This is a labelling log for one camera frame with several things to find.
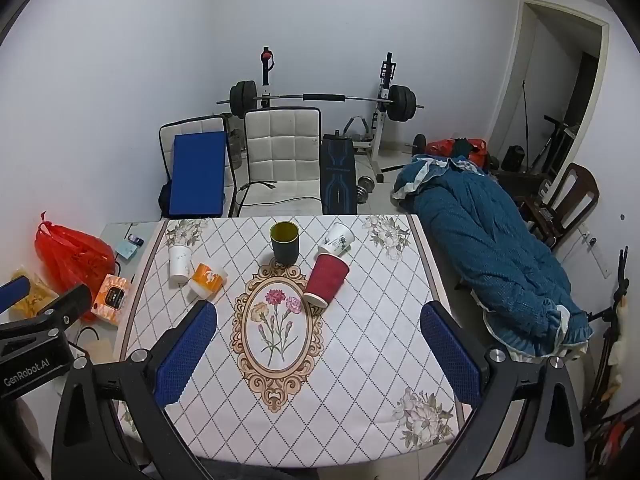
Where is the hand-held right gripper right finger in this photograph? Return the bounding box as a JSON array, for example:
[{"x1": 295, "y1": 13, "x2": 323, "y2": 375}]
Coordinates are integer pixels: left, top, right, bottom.
[{"x1": 420, "y1": 301, "x2": 587, "y2": 480}]

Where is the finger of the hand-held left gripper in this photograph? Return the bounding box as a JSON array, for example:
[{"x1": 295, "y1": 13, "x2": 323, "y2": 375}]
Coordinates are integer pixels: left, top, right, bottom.
[
  {"x1": 42, "y1": 284, "x2": 94, "y2": 330},
  {"x1": 0, "y1": 277, "x2": 32, "y2": 319}
]

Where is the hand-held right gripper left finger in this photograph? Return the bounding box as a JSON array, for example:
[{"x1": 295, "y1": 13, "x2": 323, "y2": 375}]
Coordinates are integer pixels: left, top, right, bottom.
[{"x1": 51, "y1": 300, "x2": 218, "y2": 480}]

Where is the orange and white paper cup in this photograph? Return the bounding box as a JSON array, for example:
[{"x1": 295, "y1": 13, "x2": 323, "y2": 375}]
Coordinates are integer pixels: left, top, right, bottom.
[{"x1": 188, "y1": 262, "x2": 229, "y2": 301}]

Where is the plain white paper cup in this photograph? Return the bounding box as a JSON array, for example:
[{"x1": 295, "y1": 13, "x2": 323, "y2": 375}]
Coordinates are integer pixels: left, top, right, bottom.
[{"x1": 167, "y1": 244, "x2": 193, "y2": 282}]

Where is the red paper cup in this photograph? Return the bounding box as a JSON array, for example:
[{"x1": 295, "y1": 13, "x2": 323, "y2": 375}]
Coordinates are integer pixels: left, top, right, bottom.
[{"x1": 303, "y1": 253, "x2": 350, "y2": 308}]

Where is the dark green cup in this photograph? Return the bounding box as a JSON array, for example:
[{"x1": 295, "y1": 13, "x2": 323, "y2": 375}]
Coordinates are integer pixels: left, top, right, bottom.
[{"x1": 269, "y1": 221, "x2": 300, "y2": 265}]

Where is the white cup with plant print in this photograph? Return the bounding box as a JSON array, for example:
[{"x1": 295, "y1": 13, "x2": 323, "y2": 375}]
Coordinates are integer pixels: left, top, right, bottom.
[{"x1": 317, "y1": 222, "x2": 356, "y2": 257}]

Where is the yellow snack bag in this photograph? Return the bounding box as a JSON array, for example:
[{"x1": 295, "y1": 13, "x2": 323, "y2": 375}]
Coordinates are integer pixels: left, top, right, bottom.
[{"x1": 7, "y1": 270, "x2": 59, "y2": 319}]

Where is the orange tissue pack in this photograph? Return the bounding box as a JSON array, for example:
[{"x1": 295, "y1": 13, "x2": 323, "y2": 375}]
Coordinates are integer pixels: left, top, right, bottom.
[{"x1": 91, "y1": 273, "x2": 132, "y2": 329}]

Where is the red plastic bag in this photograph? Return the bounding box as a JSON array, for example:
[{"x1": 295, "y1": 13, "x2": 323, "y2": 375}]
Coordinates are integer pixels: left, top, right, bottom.
[{"x1": 34, "y1": 212, "x2": 117, "y2": 324}]

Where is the small blue box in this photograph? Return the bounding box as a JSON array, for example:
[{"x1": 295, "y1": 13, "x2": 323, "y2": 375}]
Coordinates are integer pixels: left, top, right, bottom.
[{"x1": 116, "y1": 236, "x2": 145, "y2": 259}]

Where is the floral diamond pattern tablecloth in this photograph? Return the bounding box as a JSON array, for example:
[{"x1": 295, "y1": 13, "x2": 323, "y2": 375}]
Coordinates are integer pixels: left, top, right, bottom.
[{"x1": 117, "y1": 214, "x2": 474, "y2": 467}]

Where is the teal quilted blanket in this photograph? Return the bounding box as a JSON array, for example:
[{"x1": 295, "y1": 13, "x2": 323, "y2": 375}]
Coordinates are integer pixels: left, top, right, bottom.
[{"x1": 391, "y1": 153, "x2": 595, "y2": 362}]

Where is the black tripod stand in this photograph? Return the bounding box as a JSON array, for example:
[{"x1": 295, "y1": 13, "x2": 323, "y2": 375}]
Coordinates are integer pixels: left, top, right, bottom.
[{"x1": 581, "y1": 245, "x2": 640, "y2": 427}]

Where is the blue flat board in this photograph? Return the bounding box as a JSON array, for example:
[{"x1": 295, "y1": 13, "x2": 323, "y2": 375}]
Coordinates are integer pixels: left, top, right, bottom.
[{"x1": 168, "y1": 131, "x2": 227, "y2": 218}]

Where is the small grey dumbbell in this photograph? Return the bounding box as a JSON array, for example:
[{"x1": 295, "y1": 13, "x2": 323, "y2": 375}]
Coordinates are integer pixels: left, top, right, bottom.
[{"x1": 355, "y1": 175, "x2": 377, "y2": 205}]

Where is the dark wooden chair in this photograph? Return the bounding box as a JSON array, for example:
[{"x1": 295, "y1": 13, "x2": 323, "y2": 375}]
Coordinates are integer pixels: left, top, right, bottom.
[{"x1": 519, "y1": 162, "x2": 600, "y2": 252}]

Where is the red bag with dark cloth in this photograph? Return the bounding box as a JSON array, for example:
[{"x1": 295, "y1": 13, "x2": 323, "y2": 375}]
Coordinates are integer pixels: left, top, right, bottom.
[{"x1": 425, "y1": 137, "x2": 490, "y2": 166}]

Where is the black bench pad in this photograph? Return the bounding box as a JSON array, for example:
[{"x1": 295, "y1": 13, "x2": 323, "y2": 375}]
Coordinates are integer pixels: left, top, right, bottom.
[{"x1": 319, "y1": 132, "x2": 359, "y2": 216}]

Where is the white padded chair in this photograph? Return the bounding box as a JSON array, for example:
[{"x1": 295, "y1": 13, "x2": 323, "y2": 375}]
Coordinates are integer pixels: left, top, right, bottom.
[
  {"x1": 243, "y1": 107, "x2": 324, "y2": 217},
  {"x1": 158, "y1": 115, "x2": 239, "y2": 219}
]

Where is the barbell on rack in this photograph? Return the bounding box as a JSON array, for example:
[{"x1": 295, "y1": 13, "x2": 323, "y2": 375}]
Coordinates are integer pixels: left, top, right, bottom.
[{"x1": 257, "y1": 47, "x2": 397, "y2": 184}]

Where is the black barbell with plates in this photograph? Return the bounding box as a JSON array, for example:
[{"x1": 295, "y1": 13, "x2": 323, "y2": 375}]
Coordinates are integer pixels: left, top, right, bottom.
[{"x1": 216, "y1": 80, "x2": 426, "y2": 124}]

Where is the black cable on chair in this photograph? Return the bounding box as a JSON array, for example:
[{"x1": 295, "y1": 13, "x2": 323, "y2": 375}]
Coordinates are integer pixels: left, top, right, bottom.
[{"x1": 234, "y1": 180, "x2": 322, "y2": 217}]

